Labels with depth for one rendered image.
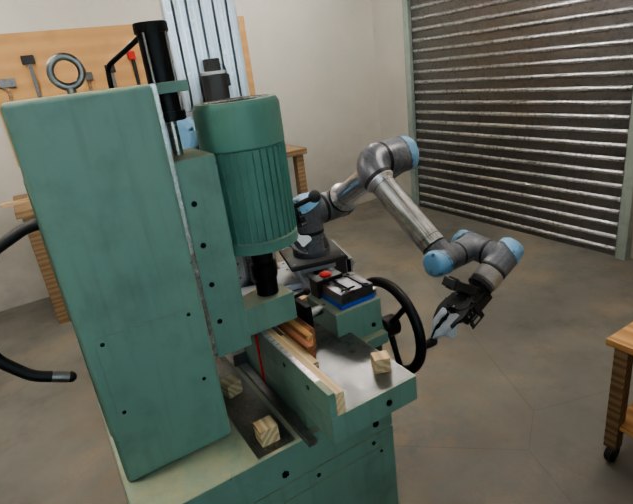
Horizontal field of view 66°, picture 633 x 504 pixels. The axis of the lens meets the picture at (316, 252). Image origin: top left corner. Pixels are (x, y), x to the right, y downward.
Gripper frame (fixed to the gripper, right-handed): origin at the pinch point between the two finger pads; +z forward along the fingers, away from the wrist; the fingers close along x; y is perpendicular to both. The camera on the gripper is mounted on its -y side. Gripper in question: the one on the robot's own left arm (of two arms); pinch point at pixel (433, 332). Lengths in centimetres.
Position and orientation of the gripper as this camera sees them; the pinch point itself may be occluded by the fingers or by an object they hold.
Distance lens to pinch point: 135.9
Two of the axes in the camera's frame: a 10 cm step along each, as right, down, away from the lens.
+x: -5.2, -2.6, 8.2
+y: 5.2, 6.6, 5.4
